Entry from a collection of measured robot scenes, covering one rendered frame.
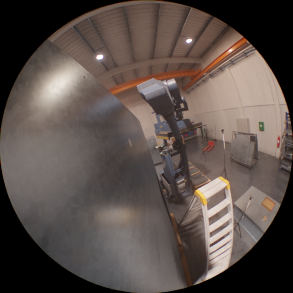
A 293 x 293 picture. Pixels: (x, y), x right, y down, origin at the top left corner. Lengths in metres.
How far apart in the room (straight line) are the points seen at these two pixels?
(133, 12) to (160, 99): 5.07
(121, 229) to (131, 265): 0.07
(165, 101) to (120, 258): 1.10
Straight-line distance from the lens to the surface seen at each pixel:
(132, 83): 8.45
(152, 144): 7.18
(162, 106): 1.10
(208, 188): 1.07
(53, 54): 0.17
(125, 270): 0.17
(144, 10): 5.71
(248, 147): 5.27
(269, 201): 3.48
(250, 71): 7.14
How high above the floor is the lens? 3.04
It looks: 11 degrees down
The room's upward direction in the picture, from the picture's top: 18 degrees counter-clockwise
